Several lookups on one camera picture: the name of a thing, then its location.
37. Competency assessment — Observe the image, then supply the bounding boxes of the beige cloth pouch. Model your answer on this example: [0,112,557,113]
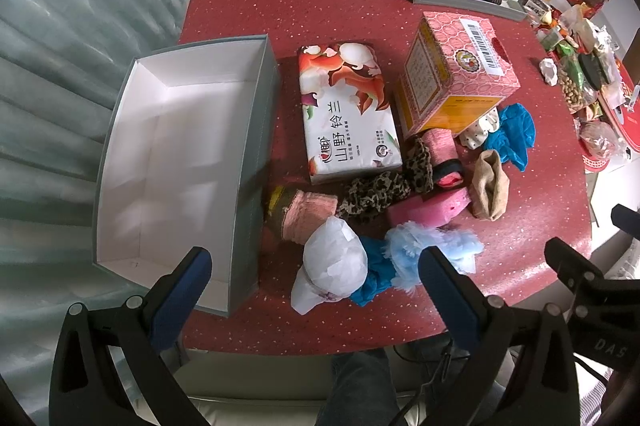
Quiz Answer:
[470,150,510,221]

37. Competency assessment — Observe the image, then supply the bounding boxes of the blue cloth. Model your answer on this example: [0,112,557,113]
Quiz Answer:
[349,236,396,307]
[483,103,536,172]

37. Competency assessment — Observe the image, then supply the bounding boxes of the pink sponge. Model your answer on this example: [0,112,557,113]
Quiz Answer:
[386,188,471,228]

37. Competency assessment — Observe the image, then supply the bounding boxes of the pink black knit sock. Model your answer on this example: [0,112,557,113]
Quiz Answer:
[421,128,464,190]

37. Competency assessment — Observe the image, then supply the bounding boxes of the light blue fluffy item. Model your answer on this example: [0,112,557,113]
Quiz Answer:
[384,221,484,294]

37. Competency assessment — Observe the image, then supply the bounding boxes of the white bagged soft bundle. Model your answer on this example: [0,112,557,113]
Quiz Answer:
[291,216,368,316]

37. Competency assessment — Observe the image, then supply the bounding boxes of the leopard print scarf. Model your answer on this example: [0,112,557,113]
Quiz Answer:
[336,140,434,222]

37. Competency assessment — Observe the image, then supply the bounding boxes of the pink knitted sock roll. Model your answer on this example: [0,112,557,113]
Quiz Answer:
[266,186,338,245]

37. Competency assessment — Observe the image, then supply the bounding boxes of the dark trouser leg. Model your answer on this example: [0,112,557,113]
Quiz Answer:
[316,349,399,426]

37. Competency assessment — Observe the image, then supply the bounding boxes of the white patterned small cloth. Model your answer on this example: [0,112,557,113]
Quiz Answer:
[458,108,500,150]

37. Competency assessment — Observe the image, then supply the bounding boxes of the pink yellow carton box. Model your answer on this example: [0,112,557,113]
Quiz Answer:
[394,11,521,139]

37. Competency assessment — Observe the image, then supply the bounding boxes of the grey white cardboard box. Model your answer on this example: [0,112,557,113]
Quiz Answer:
[93,35,280,316]

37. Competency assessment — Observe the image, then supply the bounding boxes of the floral tissue pack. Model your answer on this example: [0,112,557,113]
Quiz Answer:
[297,42,402,184]

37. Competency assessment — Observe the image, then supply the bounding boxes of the black cable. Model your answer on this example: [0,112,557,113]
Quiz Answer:
[384,342,471,426]

